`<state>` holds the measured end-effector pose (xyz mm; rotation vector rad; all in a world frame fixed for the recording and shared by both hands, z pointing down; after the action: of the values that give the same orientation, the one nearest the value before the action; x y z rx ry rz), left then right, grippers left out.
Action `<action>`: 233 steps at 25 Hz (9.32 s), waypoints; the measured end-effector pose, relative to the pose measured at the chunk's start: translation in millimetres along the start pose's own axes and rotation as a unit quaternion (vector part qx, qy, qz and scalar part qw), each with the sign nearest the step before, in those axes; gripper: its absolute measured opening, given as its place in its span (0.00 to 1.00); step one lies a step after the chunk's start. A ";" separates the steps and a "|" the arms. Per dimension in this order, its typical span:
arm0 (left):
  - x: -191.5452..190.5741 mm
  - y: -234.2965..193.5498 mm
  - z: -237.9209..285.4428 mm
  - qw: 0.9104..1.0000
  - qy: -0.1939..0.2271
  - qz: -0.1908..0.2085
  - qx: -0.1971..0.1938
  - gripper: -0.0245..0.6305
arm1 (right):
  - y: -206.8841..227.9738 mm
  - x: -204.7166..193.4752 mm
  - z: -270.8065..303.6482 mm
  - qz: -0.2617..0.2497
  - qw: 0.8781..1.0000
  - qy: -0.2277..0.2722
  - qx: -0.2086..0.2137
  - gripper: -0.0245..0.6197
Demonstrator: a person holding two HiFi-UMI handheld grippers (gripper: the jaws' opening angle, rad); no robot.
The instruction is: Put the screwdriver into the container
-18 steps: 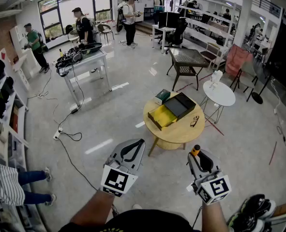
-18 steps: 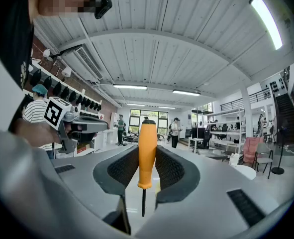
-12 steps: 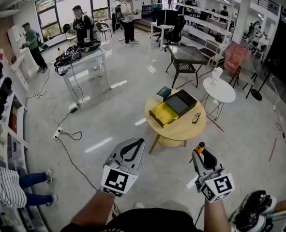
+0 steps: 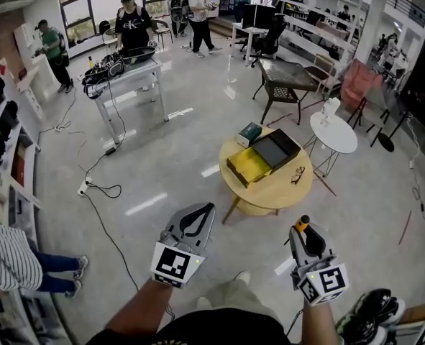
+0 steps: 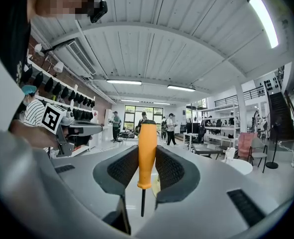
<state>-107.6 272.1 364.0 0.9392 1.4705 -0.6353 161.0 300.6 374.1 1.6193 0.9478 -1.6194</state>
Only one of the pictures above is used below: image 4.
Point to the person's left forearm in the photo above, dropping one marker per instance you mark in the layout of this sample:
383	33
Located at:
140	307

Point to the black green sneakers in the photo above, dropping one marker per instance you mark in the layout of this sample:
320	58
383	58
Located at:
374	311

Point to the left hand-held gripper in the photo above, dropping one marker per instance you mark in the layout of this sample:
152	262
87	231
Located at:
176	264

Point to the yellow bottle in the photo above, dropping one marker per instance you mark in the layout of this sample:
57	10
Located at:
91	62

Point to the green tissue box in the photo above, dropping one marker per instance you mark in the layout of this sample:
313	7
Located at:
251	133

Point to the person's right forearm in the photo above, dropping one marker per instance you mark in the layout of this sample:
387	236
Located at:
318	322

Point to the black power adapter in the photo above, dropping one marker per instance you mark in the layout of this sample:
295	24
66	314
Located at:
111	150

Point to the white metal shelving rack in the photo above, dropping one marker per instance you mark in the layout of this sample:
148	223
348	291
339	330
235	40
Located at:
320	23

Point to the white wall shelf unit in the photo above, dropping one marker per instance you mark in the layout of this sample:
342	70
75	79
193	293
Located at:
3	138

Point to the black oval bowl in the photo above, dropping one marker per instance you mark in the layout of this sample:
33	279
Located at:
140	53

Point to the grey metal work table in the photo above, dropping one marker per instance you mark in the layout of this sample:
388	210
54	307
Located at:
136	75

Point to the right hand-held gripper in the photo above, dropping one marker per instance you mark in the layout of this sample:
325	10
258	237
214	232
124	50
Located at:
327	280

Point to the pile of black gear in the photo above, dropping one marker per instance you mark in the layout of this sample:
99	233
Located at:
102	68

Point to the dark-framed eyeglasses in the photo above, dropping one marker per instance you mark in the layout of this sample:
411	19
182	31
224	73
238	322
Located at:
297	175

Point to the person's black shirt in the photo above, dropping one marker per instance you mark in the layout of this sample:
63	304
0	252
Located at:
212	331

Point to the white object on stand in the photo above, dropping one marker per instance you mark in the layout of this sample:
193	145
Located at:
330	110

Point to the wooden seat metal chair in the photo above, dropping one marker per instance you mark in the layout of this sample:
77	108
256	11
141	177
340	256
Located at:
162	31

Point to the black computer monitors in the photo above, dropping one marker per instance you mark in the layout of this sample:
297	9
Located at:
257	14

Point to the white office desk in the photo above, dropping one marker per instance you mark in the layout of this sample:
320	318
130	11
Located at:
248	31

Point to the light wooden chair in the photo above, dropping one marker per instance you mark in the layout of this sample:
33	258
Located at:
321	68

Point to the black floor stand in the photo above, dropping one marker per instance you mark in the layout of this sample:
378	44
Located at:
387	142

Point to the black box lid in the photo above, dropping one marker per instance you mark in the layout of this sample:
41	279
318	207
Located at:
275	149

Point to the dark metal patio table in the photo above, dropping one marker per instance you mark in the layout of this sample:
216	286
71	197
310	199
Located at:
287	75

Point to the round white side table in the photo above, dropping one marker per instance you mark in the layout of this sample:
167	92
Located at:
336	135

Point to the black yellow box container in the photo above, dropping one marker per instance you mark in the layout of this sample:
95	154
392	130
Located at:
250	167

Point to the white column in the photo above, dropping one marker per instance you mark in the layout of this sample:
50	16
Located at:
372	20

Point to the person's white shoe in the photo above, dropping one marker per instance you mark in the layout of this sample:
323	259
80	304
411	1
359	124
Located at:
242	276
203	302

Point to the grey black-legged chair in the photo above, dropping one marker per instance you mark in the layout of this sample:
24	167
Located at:
372	110

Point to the round wooden table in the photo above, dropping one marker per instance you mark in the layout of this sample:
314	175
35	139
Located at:
280	192

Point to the small white power strip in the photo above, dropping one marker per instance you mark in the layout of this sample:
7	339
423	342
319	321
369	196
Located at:
58	128

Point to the black office chair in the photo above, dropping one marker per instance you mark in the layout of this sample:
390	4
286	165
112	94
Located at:
269	38

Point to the person's khaki trousers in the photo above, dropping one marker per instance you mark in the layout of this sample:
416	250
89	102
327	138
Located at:
233	297

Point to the pink armchair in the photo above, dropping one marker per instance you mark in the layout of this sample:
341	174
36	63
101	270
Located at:
361	81

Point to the yellow black screwdriver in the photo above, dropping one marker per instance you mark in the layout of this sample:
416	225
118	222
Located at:
301	223

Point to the black-backed chair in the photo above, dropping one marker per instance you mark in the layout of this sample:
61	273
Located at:
105	29

